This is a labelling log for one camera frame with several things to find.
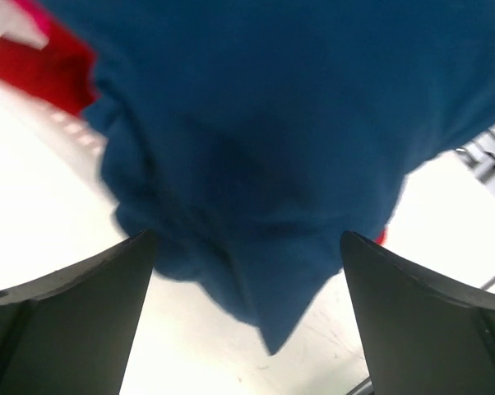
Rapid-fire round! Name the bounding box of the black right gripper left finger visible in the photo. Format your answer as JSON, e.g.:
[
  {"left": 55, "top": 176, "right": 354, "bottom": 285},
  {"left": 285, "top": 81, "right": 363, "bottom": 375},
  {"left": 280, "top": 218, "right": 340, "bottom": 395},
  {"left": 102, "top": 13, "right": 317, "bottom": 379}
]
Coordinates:
[{"left": 0, "top": 232, "right": 156, "bottom": 395}]

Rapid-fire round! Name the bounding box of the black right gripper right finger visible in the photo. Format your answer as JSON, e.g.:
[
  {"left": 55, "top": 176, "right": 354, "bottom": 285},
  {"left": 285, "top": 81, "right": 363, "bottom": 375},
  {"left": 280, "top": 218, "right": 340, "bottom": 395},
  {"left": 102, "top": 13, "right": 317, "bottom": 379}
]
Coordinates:
[{"left": 340, "top": 231, "right": 495, "bottom": 395}]

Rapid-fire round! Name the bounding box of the blue t shirt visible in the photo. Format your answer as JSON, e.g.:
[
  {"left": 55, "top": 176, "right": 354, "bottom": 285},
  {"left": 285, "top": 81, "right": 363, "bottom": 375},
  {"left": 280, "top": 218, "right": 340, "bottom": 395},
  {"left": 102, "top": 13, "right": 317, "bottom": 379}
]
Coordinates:
[{"left": 44, "top": 1, "right": 495, "bottom": 354}]

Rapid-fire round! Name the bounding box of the white laundry basket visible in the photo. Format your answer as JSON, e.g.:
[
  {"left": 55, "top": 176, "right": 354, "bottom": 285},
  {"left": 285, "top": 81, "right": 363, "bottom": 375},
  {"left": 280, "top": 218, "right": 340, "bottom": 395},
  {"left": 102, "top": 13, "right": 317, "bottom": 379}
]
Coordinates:
[{"left": 0, "top": 0, "right": 109, "bottom": 157}]

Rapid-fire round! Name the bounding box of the red t shirt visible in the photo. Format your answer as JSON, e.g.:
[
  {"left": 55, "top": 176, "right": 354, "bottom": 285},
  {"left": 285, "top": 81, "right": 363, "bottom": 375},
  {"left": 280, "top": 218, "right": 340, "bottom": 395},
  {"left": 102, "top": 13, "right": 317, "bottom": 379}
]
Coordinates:
[{"left": 0, "top": 21, "right": 95, "bottom": 117}]

